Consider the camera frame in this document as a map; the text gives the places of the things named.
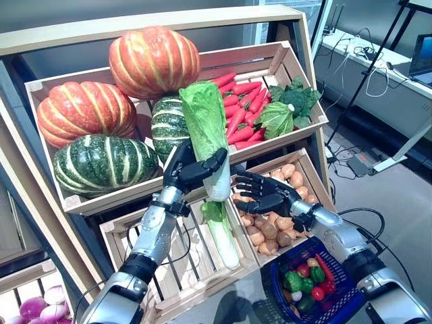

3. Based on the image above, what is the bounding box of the long white counter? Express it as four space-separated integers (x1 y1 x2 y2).
313 28 432 142

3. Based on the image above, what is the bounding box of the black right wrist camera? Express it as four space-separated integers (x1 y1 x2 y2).
292 212 313 234

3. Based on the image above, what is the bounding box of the open dark laptop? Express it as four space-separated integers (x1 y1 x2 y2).
407 33 432 84

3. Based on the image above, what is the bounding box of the wooden slatted crate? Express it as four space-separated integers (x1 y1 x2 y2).
99 194 261 323

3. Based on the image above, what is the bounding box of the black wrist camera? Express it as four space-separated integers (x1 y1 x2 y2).
292 212 313 234
168 198 192 217

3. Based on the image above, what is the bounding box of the green white napa cabbage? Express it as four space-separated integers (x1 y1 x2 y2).
200 200 241 270
178 80 233 203

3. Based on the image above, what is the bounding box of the round light green cabbage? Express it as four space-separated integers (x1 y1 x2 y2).
254 102 295 140

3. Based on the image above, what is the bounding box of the black tripod stand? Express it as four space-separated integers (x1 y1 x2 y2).
325 0 432 159

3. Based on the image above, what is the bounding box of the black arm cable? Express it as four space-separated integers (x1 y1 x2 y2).
70 215 190 324
337 207 414 291

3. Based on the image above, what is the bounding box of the dark green leafy broccoli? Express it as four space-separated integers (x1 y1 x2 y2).
268 76 322 130

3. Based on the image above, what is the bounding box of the white desk leg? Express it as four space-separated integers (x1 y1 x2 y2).
373 114 432 173

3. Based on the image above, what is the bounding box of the glass door refrigerator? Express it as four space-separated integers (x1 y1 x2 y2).
249 0 327 47

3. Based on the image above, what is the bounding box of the black router with antennas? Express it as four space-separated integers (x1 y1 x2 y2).
323 3 344 36

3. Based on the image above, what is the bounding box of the grey floor box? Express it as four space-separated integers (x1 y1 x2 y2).
346 151 378 178

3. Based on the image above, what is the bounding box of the blue plastic shopping basket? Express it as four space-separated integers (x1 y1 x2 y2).
261 236 367 324

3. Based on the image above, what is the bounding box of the wooden display stand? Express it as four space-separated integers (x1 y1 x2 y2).
0 5 335 304

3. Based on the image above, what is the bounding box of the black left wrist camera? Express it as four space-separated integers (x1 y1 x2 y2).
168 198 192 217

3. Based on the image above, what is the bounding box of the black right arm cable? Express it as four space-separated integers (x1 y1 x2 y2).
337 207 414 291

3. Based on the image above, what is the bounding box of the orange striped pumpkin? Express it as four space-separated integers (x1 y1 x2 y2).
36 81 138 149
108 25 200 101

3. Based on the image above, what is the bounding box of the green striped pumpkin with stem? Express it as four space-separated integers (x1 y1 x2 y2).
151 96 193 165

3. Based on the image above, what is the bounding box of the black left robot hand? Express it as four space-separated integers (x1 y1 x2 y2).
163 140 229 196

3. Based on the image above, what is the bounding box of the wooden potato crate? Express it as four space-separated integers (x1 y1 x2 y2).
229 147 335 267

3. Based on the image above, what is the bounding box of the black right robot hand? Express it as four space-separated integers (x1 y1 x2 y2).
232 169 303 219

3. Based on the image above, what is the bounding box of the wide wooden pumpkin crate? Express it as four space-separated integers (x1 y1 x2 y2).
24 65 234 217

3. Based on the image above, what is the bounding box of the black cable tangle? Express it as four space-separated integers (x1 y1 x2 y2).
352 28 384 61

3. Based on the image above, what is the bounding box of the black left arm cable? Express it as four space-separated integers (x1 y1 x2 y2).
70 215 190 324

